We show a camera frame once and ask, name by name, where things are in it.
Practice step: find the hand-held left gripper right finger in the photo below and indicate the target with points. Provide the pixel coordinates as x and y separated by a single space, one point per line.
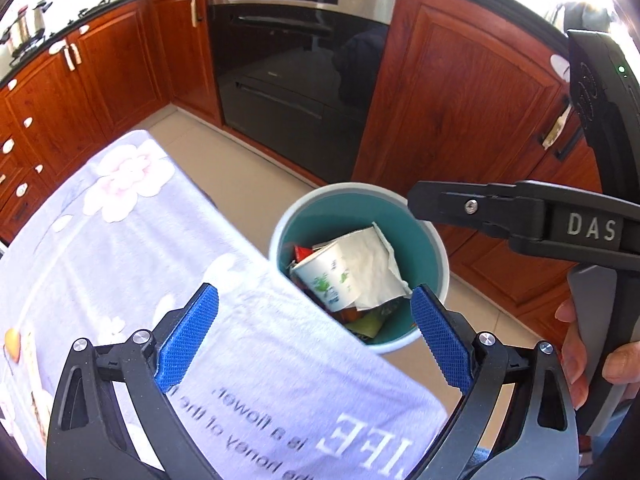
440 340

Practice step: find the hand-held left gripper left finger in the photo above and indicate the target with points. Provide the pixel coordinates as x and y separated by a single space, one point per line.
190 330

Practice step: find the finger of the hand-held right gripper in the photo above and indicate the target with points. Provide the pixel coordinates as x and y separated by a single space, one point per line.
475 205

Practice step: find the white paper cup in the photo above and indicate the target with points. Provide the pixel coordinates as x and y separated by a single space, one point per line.
325 275

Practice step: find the red plastic bag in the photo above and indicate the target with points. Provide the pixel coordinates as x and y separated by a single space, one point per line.
302 252

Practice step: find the white trash bin teal inside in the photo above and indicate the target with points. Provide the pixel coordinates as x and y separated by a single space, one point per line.
300 220

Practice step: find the person's right hand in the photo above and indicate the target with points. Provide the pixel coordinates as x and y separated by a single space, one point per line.
570 360

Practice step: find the green snack wrapper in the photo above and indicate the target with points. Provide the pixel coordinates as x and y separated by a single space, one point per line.
370 327

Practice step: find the lilac floral printed blanket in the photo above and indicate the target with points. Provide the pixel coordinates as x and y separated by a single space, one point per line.
125 260

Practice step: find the crumpled white tissue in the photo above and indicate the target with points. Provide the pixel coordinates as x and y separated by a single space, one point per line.
377 265

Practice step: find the white round door bumper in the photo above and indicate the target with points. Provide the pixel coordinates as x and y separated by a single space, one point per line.
560 66

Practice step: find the small orange object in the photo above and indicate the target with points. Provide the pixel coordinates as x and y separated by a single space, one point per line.
12 345

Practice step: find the black built-in oven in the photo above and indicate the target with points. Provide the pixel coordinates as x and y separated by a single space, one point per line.
280 85

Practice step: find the black gas stove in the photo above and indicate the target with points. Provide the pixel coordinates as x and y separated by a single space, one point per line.
90 12

